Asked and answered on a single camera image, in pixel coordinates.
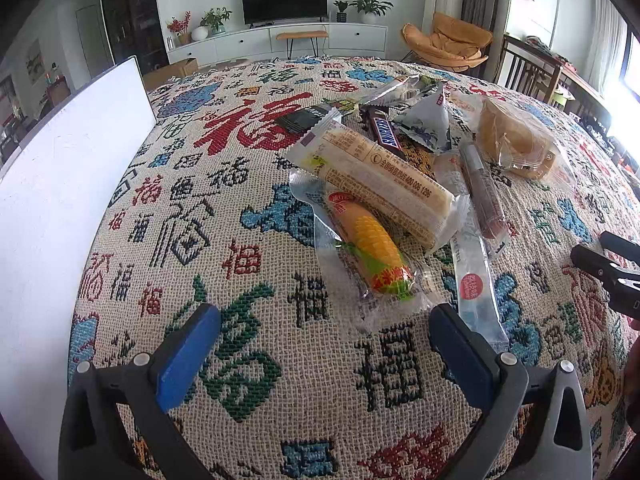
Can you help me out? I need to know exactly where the orange lounge chair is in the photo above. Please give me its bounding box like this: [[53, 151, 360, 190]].
[[400, 11, 494, 68]]

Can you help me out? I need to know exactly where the green snack packet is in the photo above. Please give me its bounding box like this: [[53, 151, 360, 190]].
[[417, 74, 451, 96]]

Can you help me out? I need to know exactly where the person's right forearm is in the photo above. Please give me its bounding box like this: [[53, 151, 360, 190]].
[[622, 334, 640, 433]]

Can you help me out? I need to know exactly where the blue white triangular packet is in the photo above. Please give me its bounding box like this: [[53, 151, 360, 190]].
[[391, 85, 453, 154]]

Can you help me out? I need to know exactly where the brown chocolate bar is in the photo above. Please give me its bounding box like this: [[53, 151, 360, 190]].
[[359, 105, 406, 161]]

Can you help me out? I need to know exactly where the cluttered side shelf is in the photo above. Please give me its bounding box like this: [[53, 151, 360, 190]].
[[46, 73, 71, 107]]

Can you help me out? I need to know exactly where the brown sausage stick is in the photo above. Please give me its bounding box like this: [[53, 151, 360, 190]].
[[457, 141, 511, 257]]

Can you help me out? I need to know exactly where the black television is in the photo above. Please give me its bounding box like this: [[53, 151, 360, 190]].
[[241, 0, 329, 26]]

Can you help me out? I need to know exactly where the white stick packet pink dot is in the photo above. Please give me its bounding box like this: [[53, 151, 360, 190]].
[[447, 210, 511, 353]]

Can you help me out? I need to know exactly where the silver foil snack packet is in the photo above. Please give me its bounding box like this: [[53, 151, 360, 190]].
[[357, 74, 421, 108]]

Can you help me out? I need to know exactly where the large leafy potted plant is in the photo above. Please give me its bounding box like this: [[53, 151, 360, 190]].
[[349, 0, 394, 25]]

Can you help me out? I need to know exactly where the black snack packet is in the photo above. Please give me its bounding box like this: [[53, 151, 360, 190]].
[[272, 101, 361, 136]]

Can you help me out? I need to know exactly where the printed woven blanket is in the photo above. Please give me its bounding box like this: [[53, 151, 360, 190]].
[[67, 55, 640, 480]]

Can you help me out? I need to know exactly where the white television cabinet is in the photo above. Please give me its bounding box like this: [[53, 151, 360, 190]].
[[166, 22, 388, 66]]

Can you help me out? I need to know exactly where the framed wall picture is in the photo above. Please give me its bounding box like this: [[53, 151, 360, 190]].
[[25, 40, 43, 86]]

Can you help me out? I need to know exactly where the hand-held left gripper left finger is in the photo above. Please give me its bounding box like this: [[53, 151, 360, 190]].
[[59, 303, 223, 480]]

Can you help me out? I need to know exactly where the dark wooden chair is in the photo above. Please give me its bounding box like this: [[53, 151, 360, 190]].
[[494, 34, 563, 106]]

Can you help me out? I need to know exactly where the wooden dining table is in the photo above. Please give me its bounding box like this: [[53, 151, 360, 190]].
[[525, 35, 613, 126]]

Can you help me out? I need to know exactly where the white window curtain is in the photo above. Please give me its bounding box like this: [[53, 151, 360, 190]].
[[585, 0, 628, 96]]

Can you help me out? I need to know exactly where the small round pastry packet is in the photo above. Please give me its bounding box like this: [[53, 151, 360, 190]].
[[432, 152, 471, 197]]

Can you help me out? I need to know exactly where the cardboard box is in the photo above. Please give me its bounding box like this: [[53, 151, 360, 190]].
[[142, 57, 200, 92]]

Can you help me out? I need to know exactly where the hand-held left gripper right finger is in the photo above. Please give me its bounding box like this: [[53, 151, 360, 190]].
[[428, 303, 594, 480]]

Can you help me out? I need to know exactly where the green potted plant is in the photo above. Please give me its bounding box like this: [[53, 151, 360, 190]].
[[201, 7, 233, 36]]

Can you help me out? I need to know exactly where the red flower vase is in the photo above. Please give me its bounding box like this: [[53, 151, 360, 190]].
[[166, 10, 193, 46]]

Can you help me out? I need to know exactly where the dark glass cabinet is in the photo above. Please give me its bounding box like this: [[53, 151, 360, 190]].
[[98, 0, 170, 76]]

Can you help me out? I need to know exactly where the white door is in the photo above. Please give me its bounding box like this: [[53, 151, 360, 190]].
[[75, 5, 111, 78]]

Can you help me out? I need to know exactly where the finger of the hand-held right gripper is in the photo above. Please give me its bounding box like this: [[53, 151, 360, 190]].
[[570, 244, 640, 287], [599, 230, 640, 267]]

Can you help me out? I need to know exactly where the wooden stool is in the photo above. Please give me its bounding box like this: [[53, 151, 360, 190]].
[[276, 30, 329, 59]]

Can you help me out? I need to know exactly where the beige cake roll packet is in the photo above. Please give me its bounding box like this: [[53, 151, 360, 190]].
[[285, 115, 471, 252]]

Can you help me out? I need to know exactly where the white board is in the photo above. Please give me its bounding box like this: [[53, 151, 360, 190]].
[[0, 55, 158, 480]]

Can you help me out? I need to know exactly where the clear bread packet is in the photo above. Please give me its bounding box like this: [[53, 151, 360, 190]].
[[450, 92, 577, 187]]

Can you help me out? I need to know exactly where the corn sausage packet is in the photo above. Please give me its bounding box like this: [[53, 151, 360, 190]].
[[288, 169, 441, 333]]

